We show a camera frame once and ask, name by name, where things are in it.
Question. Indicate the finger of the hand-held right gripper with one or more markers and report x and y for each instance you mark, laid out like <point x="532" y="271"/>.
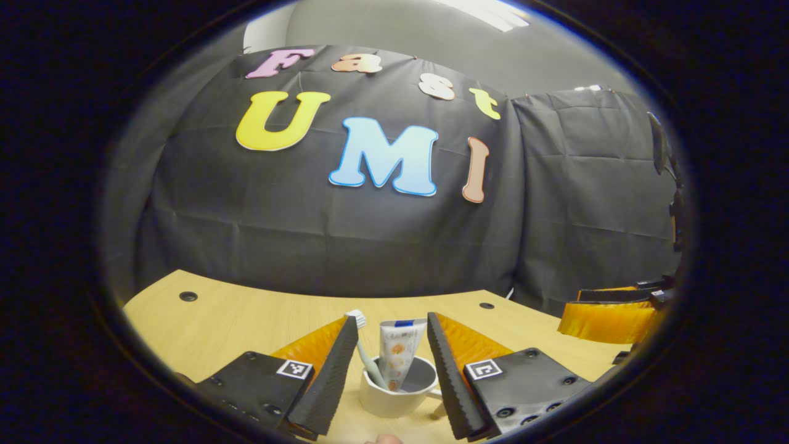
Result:
<point x="610" y="320"/>
<point x="616" y="294"/>

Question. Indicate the ceiling light panel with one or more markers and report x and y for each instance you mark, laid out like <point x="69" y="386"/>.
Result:
<point x="487" y="12"/>

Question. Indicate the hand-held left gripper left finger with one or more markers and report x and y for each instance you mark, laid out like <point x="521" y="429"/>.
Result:
<point x="333" y="376"/>

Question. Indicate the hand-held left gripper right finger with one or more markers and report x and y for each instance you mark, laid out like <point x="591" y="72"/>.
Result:
<point x="450" y="376"/>

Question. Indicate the light wooden desktop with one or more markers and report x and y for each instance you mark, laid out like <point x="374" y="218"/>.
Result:
<point x="216" y="327"/>

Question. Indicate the black backdrop cloth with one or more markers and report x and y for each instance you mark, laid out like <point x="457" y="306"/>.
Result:
<point x="345" y="234"/>

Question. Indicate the pale green toothbrush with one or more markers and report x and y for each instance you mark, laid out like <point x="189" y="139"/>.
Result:
<point x="367" y="361"/>

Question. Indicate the white toothpaste tube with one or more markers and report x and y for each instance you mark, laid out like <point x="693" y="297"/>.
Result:
<point x="400" y="351"/>

